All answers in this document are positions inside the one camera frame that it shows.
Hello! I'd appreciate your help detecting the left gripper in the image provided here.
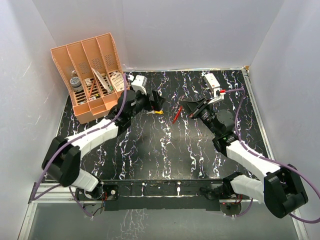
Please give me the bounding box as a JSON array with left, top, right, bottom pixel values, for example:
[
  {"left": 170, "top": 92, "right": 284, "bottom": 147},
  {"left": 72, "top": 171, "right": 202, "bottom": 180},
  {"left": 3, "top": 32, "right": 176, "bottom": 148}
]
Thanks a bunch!
[{"left": 128, "top": 89, "right": 165, "bottom": 120}]

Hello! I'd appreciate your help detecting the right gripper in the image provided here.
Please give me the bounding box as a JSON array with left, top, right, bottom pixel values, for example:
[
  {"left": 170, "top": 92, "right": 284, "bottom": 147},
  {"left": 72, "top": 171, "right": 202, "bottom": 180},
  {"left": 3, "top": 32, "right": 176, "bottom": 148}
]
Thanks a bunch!
[{"left": 180, "top": 97, "right": 220, "bottom": 136}]

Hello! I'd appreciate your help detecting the key with yellow tag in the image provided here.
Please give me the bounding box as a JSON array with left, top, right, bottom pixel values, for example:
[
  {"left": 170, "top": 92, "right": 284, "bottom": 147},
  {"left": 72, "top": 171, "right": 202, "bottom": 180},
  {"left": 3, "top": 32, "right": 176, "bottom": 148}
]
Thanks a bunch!
[{"left": 147, "top": 110, "right": 164, "bottom": 115}]

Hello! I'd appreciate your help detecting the red black keyring holder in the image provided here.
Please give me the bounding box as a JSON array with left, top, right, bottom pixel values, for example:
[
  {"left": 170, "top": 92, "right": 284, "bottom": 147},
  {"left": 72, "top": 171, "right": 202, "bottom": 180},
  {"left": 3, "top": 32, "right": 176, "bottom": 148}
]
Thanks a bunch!
[{"left": 172, "top": 105, "right": 183, "bottom": 124}]

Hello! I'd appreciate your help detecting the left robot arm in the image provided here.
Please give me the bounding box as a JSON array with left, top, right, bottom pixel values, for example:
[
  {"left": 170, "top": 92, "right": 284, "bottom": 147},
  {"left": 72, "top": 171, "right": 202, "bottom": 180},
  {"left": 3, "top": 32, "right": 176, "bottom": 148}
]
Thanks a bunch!
[{"left": 41, "top": 90, "right": 166, "bottom": 200}]

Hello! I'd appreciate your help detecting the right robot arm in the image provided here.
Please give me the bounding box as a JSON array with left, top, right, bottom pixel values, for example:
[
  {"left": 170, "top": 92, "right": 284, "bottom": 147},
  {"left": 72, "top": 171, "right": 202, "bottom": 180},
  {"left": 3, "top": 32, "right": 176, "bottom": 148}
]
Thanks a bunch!
[{"left": 181, "top": 98, "right": 309, "bottom": 219}]

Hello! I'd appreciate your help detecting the white box red label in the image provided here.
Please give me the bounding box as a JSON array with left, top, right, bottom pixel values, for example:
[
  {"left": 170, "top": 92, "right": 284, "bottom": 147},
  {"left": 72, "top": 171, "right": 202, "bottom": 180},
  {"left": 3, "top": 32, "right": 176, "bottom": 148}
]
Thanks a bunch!
[{"left": 203, "top": 73, "right": 220, "bottom": 92}]

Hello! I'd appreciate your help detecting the white labelled pouch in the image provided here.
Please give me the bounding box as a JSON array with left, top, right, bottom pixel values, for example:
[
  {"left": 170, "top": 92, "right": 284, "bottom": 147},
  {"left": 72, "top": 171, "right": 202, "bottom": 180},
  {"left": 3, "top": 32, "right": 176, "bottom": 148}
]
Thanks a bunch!
[{"left": 110, "top": 71, "right": 125, "bottom": 92}]

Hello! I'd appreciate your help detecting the white paper packet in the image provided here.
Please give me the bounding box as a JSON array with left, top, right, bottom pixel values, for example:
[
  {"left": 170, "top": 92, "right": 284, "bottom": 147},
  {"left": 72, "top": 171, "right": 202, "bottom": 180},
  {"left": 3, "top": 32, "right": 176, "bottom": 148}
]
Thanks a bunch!
[{"left": 91, "top": 67, "right": 112, "bottom": 94}]

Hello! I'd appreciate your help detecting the orange pencil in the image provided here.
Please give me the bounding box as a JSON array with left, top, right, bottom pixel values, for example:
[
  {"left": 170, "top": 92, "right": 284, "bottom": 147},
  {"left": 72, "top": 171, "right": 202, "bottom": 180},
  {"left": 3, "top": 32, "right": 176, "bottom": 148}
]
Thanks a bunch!
[{"left": 88, "top": 79, "right": 96, "bottom": 99}]

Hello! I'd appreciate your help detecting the small white card box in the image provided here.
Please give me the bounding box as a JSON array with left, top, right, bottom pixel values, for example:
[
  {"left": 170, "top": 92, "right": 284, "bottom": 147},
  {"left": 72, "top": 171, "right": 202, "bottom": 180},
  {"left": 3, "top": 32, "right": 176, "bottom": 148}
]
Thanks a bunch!
[{"left": 84, "top": 78, "right": 92, "bottom": 87}]

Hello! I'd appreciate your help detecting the peach plastic desk organizer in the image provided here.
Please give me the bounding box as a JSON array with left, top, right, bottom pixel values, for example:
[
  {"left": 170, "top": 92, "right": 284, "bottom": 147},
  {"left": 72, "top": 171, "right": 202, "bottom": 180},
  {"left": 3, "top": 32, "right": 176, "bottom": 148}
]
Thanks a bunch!
[{"left": 50, "top": 33, "right": 123, "bottom": 124}]

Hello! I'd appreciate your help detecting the grey round jar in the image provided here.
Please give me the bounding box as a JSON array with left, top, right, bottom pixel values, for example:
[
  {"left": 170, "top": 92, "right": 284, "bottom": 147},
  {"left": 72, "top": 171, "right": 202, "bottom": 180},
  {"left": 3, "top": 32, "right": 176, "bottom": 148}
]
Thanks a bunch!
[{"left": 69, "top": 76, "right": 83, "bottom": 93}]

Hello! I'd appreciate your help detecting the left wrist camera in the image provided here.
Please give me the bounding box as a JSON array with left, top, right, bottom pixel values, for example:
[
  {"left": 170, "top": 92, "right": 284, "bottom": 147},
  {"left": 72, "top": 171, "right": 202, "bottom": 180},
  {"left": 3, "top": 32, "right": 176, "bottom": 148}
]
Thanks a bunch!
[{"left": 131, "top": 75, "right": 148, "bottom": 95}]

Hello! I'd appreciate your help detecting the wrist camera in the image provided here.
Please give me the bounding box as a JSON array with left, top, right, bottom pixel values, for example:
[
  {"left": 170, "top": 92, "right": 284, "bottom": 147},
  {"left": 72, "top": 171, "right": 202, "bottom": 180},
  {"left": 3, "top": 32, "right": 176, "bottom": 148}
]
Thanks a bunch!
[
  {"left": 131, "top": 75, "right": 148, "bottom": 95},
  {"left": 208, "top": 88, "right": 226, "bottom": 105}
]

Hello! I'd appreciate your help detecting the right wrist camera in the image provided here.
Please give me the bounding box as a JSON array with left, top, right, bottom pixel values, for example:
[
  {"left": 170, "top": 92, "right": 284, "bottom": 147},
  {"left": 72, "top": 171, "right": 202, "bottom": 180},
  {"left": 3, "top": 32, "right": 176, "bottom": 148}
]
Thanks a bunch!
[{"left": 208, "top": 88, "right": 226, "bottom": 105}]

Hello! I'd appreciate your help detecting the aluminium frame rail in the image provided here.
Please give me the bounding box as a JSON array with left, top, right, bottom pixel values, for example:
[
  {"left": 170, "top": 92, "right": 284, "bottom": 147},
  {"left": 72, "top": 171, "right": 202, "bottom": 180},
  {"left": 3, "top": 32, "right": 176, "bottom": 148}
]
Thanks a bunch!
[{"left": 242, "top": 67, "right": 278, "bottom": 166}]

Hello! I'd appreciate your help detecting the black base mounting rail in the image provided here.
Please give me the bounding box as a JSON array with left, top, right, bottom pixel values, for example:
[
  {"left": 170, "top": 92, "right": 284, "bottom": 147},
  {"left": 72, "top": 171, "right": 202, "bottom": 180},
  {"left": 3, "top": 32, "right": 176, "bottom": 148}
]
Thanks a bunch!
[{"left": 75, "top": 179, "right": 248, "bottom": 215}]

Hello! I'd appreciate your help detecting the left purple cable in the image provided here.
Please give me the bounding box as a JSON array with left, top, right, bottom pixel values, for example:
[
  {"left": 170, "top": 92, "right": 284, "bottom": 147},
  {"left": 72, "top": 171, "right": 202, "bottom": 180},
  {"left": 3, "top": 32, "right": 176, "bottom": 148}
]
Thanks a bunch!
[{"left": 32, "top": 72, "right": 133, "bottom": 219}]

